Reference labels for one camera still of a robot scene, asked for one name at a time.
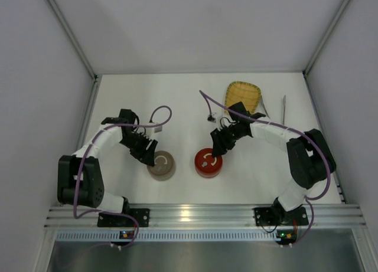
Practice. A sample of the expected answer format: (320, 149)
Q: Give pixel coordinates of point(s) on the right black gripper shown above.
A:
(221, 140)

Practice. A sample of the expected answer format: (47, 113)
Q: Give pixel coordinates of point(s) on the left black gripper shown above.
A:
(142, 147)

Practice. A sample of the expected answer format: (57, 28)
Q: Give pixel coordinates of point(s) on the brown round lid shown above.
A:
(164, 166)

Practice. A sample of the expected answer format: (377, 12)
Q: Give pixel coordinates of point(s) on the red round lid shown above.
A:
(204, 156)

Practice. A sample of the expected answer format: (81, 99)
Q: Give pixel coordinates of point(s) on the red steel lunch bowl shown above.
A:
(208, 170)

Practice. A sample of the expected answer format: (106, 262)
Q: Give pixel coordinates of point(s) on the tan steel lunch bowl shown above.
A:
(160, 173)

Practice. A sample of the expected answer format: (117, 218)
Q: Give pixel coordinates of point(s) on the steel food tongs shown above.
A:
(283, 114)

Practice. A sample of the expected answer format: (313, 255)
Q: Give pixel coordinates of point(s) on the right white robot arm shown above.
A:
(309, 157)

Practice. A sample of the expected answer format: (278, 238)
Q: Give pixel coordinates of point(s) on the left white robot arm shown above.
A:
(80, 181)

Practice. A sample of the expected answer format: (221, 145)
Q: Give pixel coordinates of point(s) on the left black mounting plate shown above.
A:
(140, 216)

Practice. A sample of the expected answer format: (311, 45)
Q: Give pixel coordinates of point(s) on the black mounting plate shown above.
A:
(140, 216)
(270, 217)

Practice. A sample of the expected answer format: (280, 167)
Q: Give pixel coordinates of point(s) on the bamboo woven tray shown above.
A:
(248, 93)

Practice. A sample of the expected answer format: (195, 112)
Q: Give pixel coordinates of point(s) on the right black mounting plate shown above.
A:
(270, 217)

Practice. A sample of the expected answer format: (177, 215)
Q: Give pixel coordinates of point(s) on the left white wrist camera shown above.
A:
(153, 129)

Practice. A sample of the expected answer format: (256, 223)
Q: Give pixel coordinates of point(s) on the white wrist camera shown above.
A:
(153, 129)
(215, 118)

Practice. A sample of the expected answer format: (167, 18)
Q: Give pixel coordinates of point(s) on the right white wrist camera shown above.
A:
(215, 118)

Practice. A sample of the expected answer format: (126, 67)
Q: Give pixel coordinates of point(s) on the grey slotted cable duct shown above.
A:
(164, 235)

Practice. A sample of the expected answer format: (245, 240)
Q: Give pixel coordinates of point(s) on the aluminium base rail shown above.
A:
(186, 216)

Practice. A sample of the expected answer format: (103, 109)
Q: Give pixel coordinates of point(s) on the left aluminium frame post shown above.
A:
(70, 35)

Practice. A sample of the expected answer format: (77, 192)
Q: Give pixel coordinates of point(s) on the aluminium frame post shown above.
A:
(330, 28)
(70, 35)

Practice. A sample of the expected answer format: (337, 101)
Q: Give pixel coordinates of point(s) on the right aluminium frame post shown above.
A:
(330, 28)

